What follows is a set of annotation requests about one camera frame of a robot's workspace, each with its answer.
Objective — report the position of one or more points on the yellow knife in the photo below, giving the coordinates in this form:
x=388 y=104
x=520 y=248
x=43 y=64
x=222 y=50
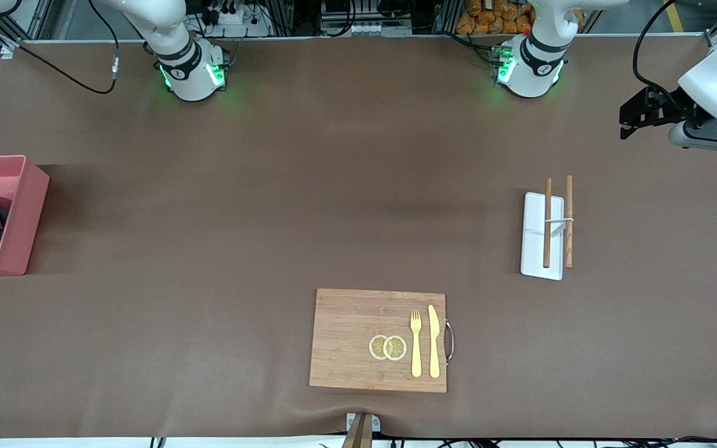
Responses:
x=434 y=348

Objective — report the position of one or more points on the orange snack bags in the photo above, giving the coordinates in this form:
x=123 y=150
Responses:
x=489 y=15

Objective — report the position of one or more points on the white power strip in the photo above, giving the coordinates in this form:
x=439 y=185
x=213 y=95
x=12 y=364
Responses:
x=234 y=17

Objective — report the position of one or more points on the yellow fork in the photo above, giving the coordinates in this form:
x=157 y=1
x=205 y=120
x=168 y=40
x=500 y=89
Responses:
x=416 y=354

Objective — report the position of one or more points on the white band on chopsticks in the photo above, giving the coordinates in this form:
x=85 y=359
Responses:
x=559 y=220

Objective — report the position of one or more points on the wooden cutting board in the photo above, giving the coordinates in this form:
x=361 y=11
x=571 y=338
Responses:
x=352 y=336

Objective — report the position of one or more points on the wooden stick at table edge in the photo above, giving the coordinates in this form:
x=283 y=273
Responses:
x=358 y=435

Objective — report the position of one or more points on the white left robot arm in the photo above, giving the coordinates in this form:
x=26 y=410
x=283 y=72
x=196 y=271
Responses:
x=533 y=68

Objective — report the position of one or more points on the grey metal bracket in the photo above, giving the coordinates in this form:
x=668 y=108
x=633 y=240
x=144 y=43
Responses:
x=375 y=424

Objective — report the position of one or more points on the brown wooden chopstick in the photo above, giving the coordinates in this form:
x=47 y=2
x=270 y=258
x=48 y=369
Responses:
x=547 y=242
x=569 y=249

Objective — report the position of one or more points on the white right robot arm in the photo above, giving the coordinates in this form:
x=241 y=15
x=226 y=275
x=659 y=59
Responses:
x=187 y=68

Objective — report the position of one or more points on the pink plastic box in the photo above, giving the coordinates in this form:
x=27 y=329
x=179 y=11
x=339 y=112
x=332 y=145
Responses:
x=22 y=211

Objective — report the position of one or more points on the white rectangular tray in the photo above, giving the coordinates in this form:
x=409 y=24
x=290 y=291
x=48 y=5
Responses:
x=533 y=249

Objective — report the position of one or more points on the lemon slice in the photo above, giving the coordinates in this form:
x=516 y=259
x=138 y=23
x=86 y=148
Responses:
x=375 y=347
x=396 y=348

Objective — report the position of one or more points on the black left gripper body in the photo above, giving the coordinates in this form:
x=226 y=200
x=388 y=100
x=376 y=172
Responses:
x=673 y=106

